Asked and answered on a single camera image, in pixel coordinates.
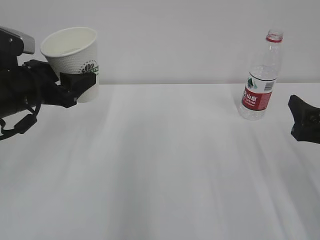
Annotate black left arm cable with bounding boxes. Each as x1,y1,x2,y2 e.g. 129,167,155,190
0,82,42,141

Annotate white paper cup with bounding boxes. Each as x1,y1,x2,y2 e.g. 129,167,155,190
40,27,100,103

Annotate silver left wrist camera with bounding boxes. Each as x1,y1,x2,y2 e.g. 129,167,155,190
0,26,36,57

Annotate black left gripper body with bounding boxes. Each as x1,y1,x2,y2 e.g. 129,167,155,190
22,65,77,108

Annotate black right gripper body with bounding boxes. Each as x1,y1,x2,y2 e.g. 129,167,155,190
291,123,320,144

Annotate Nongfu Spring water bottle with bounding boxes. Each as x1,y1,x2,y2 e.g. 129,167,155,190
238,29,284,121

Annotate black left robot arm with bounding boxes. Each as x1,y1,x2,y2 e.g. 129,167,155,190
0,27,96,118

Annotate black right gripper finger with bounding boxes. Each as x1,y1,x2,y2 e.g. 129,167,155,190
288,95,320,127

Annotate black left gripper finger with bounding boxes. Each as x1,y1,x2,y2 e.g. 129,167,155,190
60,72,96,97
22,59,60,83

